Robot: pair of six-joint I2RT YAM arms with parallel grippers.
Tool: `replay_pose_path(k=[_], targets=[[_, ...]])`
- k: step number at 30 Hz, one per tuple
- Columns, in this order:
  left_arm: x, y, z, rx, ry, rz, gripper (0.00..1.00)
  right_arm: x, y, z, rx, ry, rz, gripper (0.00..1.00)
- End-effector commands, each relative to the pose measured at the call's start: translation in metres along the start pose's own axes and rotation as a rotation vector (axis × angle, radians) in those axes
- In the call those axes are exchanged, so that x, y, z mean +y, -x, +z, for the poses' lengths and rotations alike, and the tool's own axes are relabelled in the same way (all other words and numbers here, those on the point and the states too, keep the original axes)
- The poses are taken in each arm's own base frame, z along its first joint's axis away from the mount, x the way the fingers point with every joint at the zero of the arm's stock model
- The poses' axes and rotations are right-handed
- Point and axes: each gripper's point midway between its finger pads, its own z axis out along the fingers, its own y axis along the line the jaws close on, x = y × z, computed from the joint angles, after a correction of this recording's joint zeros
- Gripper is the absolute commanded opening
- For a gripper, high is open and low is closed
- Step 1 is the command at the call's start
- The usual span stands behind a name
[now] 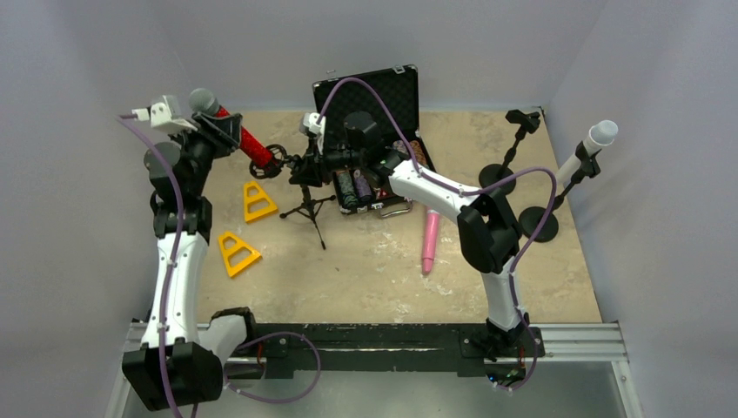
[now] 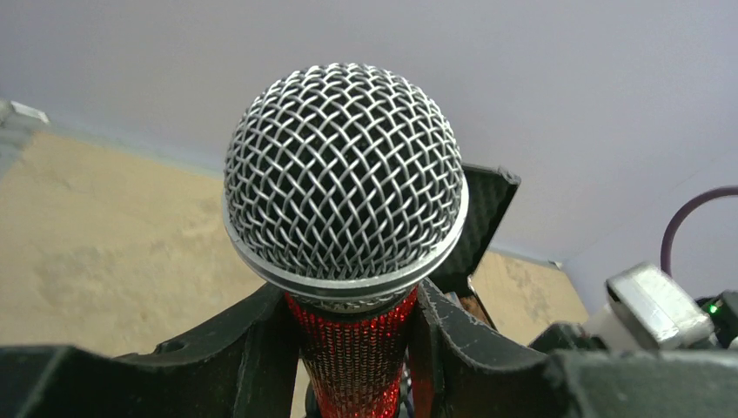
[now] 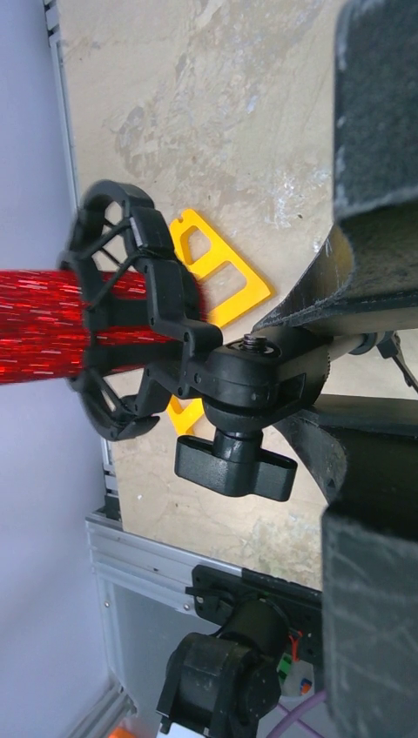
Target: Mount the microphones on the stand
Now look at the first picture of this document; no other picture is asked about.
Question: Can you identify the black tripod shock-mount stand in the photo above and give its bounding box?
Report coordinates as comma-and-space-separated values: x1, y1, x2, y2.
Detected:
249, 144, 337, 250

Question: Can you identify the red glitter microphone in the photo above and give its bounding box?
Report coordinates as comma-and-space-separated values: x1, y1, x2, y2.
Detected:
188, 88, 275, 169

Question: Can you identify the black round-base mic stand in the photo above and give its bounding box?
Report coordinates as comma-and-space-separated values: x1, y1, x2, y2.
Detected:
518, 142, 601, 243

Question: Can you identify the white microphone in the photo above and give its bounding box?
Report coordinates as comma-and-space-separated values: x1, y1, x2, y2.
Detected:
555, 119, 619, 185

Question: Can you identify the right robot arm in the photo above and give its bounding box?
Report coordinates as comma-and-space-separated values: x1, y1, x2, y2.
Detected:
290, 111, 529, 346

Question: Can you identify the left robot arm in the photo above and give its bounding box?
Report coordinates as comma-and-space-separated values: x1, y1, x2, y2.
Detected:
120, 108, 254, 416

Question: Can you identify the yellow triangle stand upper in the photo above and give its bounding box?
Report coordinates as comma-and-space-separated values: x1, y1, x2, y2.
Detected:
243, 181, 278, 224

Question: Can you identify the yellow triangle stand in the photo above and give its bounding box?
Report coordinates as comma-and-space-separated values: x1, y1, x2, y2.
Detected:
218, 232, 262, 279
243, 181, 278, 224

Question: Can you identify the yellow triangle stand lower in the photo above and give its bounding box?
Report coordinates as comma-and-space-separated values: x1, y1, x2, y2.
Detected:
218, 232, 262, 279

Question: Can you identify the black rear round-base stand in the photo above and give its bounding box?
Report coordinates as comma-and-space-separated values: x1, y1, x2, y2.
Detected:
478, 110, 541, 187

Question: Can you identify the black poker chip case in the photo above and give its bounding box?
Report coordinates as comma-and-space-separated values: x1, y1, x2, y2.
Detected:
312, 64, 434, 217

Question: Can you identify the pink microphone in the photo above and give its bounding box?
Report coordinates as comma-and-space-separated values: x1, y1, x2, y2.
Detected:
421, 209, 440, 275

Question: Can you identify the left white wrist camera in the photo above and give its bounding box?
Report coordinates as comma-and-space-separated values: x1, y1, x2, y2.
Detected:
130, 95, 197, 135

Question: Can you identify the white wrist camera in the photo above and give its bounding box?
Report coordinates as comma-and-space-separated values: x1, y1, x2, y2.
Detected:
130, 95, 197, 135
299, 112, 325, 138

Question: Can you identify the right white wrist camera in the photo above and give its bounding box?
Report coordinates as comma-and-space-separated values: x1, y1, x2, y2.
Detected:
299, 112, 325, 138

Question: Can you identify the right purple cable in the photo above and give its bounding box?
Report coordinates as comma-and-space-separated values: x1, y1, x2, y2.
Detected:
317, 77, 560, 394

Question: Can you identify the black front mounting rail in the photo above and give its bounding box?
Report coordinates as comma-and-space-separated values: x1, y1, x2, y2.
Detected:
245, 323, 546, 379

